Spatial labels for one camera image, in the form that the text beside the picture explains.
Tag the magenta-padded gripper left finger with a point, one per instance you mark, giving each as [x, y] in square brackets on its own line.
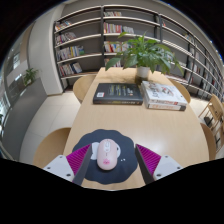
[58, 165]

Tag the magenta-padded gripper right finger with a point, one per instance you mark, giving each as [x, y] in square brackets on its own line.
[166, 164]

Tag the pink computer mouse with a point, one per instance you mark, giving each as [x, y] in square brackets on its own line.
[106, 155]

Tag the dark cartoon-eyed mouse pad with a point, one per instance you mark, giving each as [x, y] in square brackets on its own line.
[128, 166]

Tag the thick book with red spine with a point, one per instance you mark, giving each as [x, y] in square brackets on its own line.
[165, 106]

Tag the white illustrated-cover book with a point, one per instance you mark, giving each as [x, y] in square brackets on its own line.
[165, 93]

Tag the group of wooden slatted chairs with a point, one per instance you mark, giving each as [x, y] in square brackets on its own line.
[215, 110]

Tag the black hardcover book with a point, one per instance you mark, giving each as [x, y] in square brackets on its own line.
[116, 93]

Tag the small green floor plant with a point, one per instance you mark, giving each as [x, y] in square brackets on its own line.
[30, 76]

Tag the green potted plant white pot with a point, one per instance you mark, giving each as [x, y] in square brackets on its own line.
[143, 53]

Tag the grey shelf unit with books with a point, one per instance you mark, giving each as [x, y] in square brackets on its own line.
[86, 43]

